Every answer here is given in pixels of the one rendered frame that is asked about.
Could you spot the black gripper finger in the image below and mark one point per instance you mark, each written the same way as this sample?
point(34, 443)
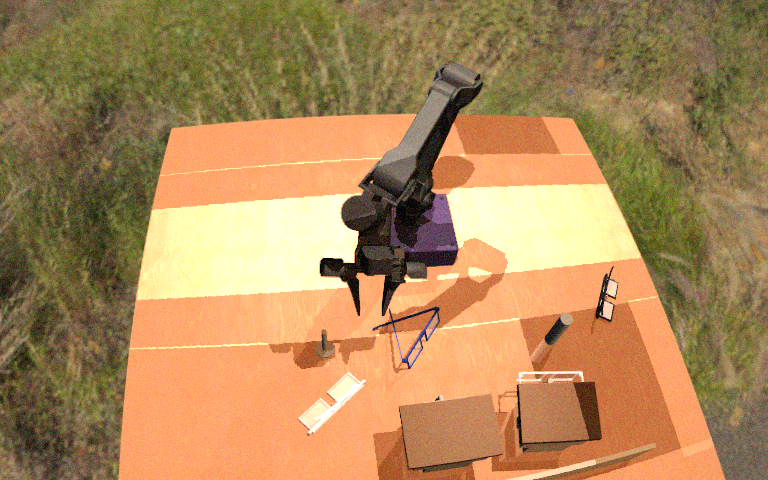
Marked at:
point(390, 286)
point(353, 286)

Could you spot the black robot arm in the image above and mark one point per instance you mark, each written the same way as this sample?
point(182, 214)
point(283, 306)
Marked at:
point(404, 173)

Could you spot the tan flat panel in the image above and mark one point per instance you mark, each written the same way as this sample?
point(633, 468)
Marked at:
point(588, 465)

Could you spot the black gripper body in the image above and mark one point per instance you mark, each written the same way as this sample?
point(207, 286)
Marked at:
point(335, 267)

